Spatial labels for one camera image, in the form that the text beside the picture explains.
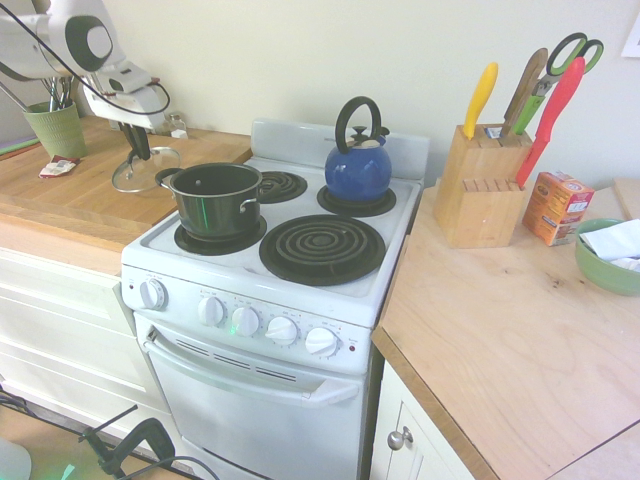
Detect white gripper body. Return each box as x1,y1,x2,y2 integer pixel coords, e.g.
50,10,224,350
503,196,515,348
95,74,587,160
82,82,167,135

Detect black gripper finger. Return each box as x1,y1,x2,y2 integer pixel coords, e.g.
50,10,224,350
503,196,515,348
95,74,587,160
131,125,152,161
118,122,139,152

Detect glass pot lid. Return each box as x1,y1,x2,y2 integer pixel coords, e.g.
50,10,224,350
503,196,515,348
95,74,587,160
111,145,181,195

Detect black cooking pot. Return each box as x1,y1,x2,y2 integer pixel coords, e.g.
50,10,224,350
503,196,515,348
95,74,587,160
154,162,264,240

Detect green ribbed utensil cup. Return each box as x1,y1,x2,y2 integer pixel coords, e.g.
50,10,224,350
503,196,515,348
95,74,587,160
22,101,89,159

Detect red white packet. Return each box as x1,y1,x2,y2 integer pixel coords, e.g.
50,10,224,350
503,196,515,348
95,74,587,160
38,155,81,180

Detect large black coil burner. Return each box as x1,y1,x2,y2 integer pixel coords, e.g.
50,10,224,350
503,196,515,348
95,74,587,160
259,214,387,287
173,214,269,256

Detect silver metal rod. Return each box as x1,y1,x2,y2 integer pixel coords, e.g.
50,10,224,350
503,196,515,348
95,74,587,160
0,82,29,113

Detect small black coil burner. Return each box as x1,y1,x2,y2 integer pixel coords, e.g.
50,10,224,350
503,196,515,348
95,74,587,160
257,170,308,205
316,183,398,218

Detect white stove knob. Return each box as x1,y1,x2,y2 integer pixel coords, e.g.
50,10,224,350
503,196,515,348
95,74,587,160
231,305,261,338
139,278,169,312
264,315,300,346
304,327,340,358
197,295,228,329

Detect white drawer cabinet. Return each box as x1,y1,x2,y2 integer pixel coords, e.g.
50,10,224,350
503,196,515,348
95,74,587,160
0,244,171,426

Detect black clamp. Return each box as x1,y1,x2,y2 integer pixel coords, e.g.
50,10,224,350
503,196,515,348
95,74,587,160
78,404,176,480

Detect white electric stove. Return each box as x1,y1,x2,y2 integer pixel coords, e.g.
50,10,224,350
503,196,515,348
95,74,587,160
120,118,431,480

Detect white rounded base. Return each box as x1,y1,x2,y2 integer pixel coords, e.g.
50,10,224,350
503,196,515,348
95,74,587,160
0,438,33,480

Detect wooden knife block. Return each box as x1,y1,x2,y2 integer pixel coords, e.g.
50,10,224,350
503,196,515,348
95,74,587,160
432,123,534,250

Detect green black kitchen scissors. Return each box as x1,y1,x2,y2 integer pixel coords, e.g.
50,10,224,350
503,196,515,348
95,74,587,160
512,32,605,136

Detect silver cabinet knob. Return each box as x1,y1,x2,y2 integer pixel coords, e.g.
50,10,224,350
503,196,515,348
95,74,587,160
387,426,415,451

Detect white door cabinet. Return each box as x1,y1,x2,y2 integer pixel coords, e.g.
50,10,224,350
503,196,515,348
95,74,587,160
369,359,476,480

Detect orange baking soda box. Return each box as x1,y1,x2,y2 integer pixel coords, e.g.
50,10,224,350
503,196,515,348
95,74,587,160
522,171,596,248

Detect green ceramic bowl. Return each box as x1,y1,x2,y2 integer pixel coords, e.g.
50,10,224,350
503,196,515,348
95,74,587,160
574,218,640,297

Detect white crumpled paper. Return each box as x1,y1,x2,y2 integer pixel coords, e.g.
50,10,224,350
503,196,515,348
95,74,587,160
579,218,640,273

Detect wooden cutting board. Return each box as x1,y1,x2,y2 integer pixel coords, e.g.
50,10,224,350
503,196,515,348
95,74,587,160
612,177,640,221

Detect white paper sheet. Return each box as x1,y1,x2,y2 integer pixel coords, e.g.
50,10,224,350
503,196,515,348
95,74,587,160
621,9,640,59

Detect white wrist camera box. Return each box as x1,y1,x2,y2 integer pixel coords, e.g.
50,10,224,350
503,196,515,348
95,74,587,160
102,62,160,97

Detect metal wire whisk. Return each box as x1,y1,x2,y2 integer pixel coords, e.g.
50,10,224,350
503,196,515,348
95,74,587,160
43,75,69,111

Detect blue kettle with black handle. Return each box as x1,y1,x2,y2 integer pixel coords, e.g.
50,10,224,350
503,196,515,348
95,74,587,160
324,96,393,204

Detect white oven door handle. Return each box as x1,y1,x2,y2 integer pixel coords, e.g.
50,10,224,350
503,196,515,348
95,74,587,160
144,327,362,405

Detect black floor cable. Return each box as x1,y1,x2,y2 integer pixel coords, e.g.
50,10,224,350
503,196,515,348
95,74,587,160
119,454,221,480

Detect yellow handled knife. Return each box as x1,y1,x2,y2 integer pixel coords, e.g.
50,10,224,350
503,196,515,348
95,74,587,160
462,62,500,140

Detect wooden handled knife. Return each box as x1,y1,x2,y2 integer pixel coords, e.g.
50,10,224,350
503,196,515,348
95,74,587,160
500,47,549,139

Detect red handled knife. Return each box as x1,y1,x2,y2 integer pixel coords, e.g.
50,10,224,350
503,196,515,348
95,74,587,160
515,56,586,190

